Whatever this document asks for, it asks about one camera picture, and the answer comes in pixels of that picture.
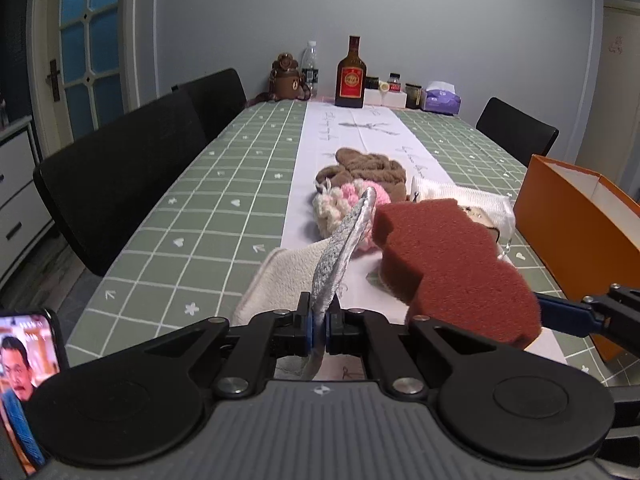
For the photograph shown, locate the white box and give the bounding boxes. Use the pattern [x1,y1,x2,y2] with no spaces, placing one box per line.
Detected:
[363,87,407,109]

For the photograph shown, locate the glass-paned door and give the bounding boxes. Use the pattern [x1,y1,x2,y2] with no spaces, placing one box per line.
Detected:
[27,0,138,146]

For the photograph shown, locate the brown bear-shaped bottle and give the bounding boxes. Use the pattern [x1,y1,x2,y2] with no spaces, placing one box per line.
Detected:
[247,52,306,106]

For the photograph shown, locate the white mesh cloth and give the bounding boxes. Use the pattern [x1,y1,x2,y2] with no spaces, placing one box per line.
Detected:
[410,176,517,242]

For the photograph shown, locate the brown fluffy towel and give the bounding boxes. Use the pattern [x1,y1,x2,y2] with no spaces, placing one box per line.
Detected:
[315,147,407,202]

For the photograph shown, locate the clear plastic water bottle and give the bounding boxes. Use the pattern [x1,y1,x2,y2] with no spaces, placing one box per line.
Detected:
[301,40,320,99]

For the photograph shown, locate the purple tissue pack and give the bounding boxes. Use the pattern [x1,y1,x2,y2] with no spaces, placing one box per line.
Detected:
[421,80,462,115]

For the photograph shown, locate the brown glass liquor bottle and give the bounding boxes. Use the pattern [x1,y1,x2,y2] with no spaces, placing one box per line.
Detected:
[334,35,366,109]

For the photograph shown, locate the cream interior door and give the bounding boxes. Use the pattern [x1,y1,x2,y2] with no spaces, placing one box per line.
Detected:
[599,0,640,188]

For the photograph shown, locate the silver glittery soft strip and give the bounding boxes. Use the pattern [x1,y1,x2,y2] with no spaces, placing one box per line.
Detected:
[305,186,377,382]

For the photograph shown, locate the orange storage box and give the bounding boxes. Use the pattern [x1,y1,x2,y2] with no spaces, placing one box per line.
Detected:
[513,154,640,363]

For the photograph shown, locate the beige fluffy towel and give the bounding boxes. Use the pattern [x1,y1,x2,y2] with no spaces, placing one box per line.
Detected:
[231,240,333,332]

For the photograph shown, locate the pink and cream crocheted item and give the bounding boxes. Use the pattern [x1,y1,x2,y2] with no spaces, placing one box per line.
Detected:
[312,179,392,256]

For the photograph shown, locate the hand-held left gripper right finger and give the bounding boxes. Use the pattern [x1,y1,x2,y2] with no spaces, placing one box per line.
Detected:
[324,299,503,400]

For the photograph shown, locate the maroon sponge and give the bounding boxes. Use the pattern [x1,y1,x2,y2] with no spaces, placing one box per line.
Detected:
[372,199,543,350]

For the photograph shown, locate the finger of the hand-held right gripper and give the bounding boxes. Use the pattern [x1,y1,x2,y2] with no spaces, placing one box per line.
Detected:
[537,284,640,356]

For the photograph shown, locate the white printed table runner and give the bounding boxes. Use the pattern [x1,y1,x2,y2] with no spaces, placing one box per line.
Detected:
[270,101,569,383]

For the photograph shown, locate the white drawer cabinet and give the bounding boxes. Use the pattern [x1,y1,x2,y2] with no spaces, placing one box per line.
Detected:
[0,114,55,288]

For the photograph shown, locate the smartphone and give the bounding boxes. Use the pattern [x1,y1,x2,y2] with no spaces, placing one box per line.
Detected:
[0,309,69,479]

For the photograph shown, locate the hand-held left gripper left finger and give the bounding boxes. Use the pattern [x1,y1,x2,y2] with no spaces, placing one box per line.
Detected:
[131,292,317,401]

